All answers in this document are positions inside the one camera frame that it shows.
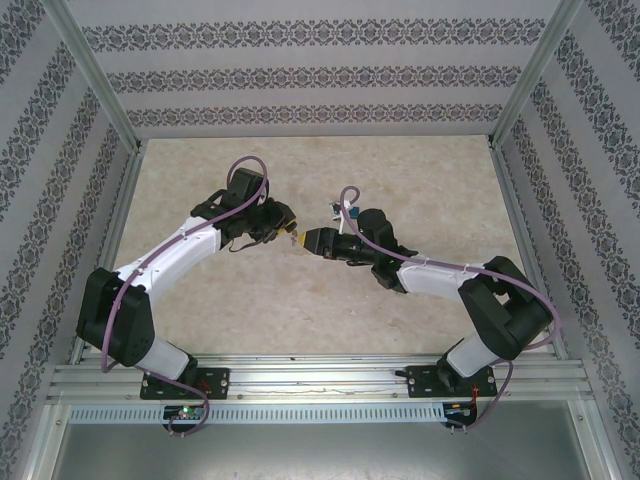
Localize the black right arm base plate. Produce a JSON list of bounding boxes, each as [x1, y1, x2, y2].
[[405, 364, 496, 400]]

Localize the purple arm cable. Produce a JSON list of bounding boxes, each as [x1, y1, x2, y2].
[[340, 185, 559, 432], [101, 155, 272, 439]]

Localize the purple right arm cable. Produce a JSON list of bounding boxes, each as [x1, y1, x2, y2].
[[340, 185, 559, 432]]

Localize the aluminium side rail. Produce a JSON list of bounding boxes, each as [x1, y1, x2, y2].
[[488, 144, 571, 361], [69, 149, 146, 364]]

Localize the aluminium mounting rail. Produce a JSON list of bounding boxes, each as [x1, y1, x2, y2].
[[47, 352, 595, 402]]

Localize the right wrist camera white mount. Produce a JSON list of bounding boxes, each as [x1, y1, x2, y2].
[[327, 199, 350, 235]]

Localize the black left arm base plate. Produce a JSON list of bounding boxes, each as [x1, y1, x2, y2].
[[141, 367, 231, 401]]

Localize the thin black cable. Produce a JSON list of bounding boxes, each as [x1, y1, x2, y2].
[[226, 232, 269, 253]]

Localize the small dark circuit board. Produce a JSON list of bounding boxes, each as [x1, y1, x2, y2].
[[443, 401, 479, 419]]

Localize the aluminium frame post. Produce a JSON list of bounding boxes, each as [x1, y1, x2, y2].
[[41, 0, 146, 154], [488, 0, 585, 149], [569, 399, 629, 480], [14, 403, 69, 480]]

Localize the slotted grey cable duct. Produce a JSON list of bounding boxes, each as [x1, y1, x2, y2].
[[67, 402, 447, 426]]

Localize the circuit board with green light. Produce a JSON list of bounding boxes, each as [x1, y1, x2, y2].
[[164, 404, 207, 421]]

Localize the grey metal sheet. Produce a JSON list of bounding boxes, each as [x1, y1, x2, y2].
[[49, 422, 591, 480]]

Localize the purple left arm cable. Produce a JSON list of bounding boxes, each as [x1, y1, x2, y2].
[[101, 155, 272, 439]]

